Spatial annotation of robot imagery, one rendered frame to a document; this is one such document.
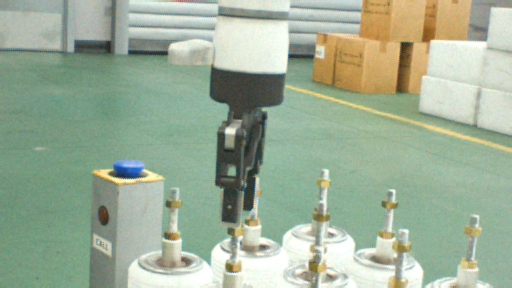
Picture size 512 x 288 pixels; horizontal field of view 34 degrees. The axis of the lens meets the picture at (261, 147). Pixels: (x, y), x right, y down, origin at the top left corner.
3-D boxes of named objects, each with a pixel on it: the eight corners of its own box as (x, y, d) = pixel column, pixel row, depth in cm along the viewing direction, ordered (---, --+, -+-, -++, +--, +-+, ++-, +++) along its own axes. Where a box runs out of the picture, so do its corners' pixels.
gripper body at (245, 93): (279, 69, 77) (271, 167, 79) (292, 62, 85) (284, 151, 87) (202, 61, 78) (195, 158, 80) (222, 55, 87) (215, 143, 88)
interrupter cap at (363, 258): (408, 278, 96) (409, 272, 96) (345, 266, 99) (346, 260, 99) (420, 259, 103) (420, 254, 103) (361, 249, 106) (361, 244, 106)
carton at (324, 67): (351, 80, 536) (355, 33, 530) (372, 85, 515) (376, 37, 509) (311, 79, 522) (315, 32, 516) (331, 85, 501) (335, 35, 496)
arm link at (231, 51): (188, 58, 88) (192, -1, 86) (292, 69, 86) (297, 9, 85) (163, 65, 79) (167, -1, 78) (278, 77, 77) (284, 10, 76)
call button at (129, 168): (122, 182, 106) (123, 167, 106) (107, 175, 109) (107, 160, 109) (149, 179, 109) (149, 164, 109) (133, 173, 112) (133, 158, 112)
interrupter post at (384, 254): (391, 267, 100) (394, 241, 99) (371, 264, 100) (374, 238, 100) (395, 262, 102) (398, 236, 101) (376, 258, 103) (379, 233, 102)
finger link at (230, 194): (227, 169, 81) (223, 219, 82) (220, 175, 78) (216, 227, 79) (242, 171, 81) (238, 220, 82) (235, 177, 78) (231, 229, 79)
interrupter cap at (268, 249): (293, 254, 102) (293, 248, 102) (246, 264, 97) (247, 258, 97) (253, 237, 108) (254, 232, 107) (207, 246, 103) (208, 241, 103)
